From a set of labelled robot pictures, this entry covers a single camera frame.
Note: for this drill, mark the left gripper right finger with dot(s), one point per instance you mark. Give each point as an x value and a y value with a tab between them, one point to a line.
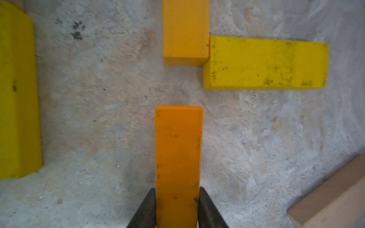
208	214

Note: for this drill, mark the yellow block bottom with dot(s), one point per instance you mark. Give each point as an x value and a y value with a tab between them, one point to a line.
21	152

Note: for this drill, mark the yellow block pair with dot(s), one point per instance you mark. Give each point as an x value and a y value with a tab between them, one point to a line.
252	64

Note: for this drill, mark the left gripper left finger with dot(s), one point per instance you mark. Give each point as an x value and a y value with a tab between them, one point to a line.
145	216

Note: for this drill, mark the orange block small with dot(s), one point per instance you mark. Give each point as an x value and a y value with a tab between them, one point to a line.
185	32

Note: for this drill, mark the natural wood block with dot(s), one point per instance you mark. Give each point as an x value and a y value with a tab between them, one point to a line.
338	203

